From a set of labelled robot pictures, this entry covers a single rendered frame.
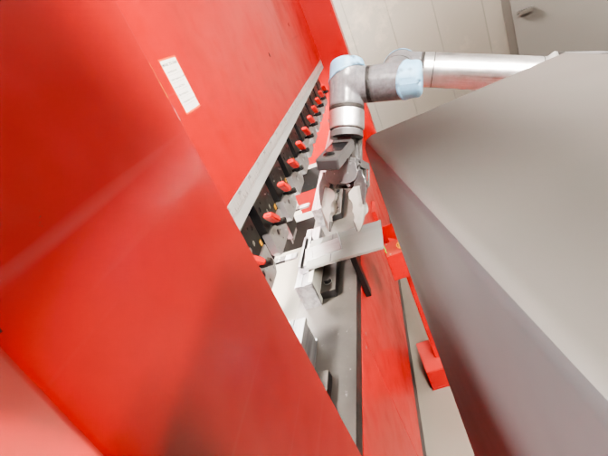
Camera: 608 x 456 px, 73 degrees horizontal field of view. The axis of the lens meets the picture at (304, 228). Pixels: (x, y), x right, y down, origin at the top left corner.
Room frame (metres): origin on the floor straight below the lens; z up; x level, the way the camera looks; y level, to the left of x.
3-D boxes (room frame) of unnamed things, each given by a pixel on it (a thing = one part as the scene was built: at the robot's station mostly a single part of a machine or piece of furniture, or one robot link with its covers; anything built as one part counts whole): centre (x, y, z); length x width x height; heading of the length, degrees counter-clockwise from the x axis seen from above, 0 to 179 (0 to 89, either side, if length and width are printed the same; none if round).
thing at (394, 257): (1.48, -0.34, 0.75); 0.20 x 0.16 x 0.18; 170
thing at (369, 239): (1.24, -0.10, 1.00); 0.26 x 0.18 x 0.01; 72
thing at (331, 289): (1.30, -0.03, 0.89); 0.30 x 0.05 x 0.03; 162
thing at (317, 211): (2.49, -0.34, 0.92); 1.68 x 0.06 x 0.10; 162
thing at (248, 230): (0.88, 0.17, 1.26); 0.15 x 0.09 x 0.17; 162
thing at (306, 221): (1.97, 0.22, 0.81); 0.64 x 0.08 x 0.14; 72
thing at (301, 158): (1.64, -0.08, 1.26); 0.15 x 0.09 x 0.17; 162
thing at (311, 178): (2.69, -0.01, 0.81); 0.64 x 0.08 x 0.14; 72
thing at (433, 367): (1.47, -0.37, 0.06); 0.25 x 0.20 x 0.12; 80
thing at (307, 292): (1.34, 0.02, 0.92); 0.39 x 0.06 x 0.10; 162
